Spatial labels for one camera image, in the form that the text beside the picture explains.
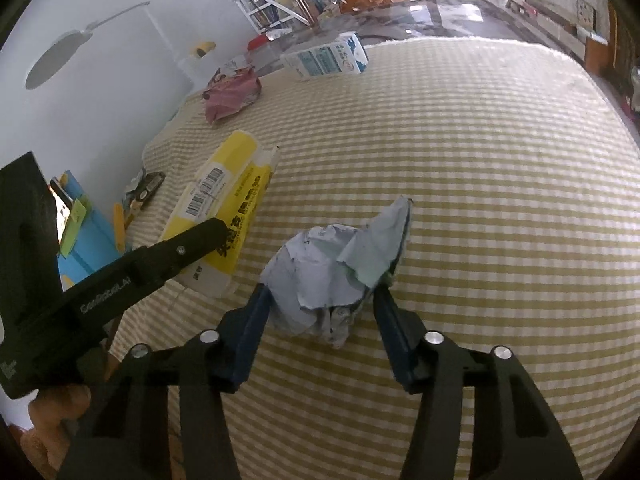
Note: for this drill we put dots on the grey paper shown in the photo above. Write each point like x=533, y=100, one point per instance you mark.
x=325, y=270

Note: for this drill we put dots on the yellow plastic strip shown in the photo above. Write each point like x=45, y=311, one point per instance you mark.
x=119, y=230

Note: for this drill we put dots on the blue plastic bin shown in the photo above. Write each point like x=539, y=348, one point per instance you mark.
x=87, y=247

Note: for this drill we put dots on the white desk lamp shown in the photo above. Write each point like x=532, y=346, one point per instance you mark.
x=55, y=57

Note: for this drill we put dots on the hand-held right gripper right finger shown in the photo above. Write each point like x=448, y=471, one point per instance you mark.
x=390, y=330

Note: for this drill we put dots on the red plastic object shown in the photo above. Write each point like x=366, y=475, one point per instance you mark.
x=262, y=41

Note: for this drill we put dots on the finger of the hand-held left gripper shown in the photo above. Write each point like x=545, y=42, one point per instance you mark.
x=190, y=247

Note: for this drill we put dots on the person's left hand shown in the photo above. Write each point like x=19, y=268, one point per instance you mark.
x=55, y=402

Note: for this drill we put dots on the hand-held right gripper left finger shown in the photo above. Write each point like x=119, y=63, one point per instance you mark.
x=252, y=320

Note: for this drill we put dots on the pink plastic bag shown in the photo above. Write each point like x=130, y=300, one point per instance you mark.
x=232, y=95

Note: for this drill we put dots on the white metal rack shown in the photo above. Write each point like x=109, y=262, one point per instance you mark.
x=265, y=7

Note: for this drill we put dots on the yellow and white carton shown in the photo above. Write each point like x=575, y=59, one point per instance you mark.
x=235, y=175

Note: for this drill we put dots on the yellow checked tablecloth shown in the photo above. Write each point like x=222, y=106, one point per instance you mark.
x=475, y=185

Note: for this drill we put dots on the blue and white milk carton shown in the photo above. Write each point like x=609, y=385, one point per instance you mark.
x=325, y=60

